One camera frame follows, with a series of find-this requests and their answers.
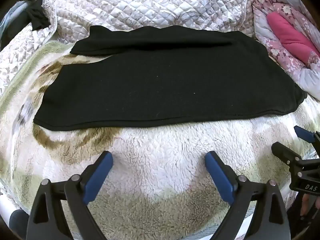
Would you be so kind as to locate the pink floral quilt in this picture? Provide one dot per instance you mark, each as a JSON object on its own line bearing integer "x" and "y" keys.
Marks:
{"x": 265, "y": 42}

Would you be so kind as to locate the dark cloth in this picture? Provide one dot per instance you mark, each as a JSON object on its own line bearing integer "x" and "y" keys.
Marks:
{"x": 37, "y": 17}

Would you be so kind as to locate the person's right hand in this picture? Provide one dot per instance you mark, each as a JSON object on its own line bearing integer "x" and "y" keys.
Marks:
{"x": 305, "y": 205}

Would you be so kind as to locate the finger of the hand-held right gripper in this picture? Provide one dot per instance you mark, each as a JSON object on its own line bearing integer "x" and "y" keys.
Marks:
{"x": 305, "y": 133}
{"x": 283, "y": 151}

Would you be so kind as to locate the black pants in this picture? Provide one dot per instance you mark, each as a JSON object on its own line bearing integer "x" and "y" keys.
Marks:
{"x": 162, "y": 85}

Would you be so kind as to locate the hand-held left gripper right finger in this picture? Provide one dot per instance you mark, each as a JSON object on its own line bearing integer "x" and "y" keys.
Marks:
{"x": 220, "y": 177}

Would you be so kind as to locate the quilted leaf-print bedspread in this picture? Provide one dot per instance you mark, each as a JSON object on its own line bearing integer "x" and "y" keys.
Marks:
{"x": 150, "y": 2}

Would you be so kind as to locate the cream green fleece blanket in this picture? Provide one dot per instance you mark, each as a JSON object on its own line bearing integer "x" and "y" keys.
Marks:
{"x": 160, "y": 160}

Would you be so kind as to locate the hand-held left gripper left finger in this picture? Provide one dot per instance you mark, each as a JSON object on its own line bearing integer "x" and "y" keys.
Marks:
{"x": 98, "y": 176}

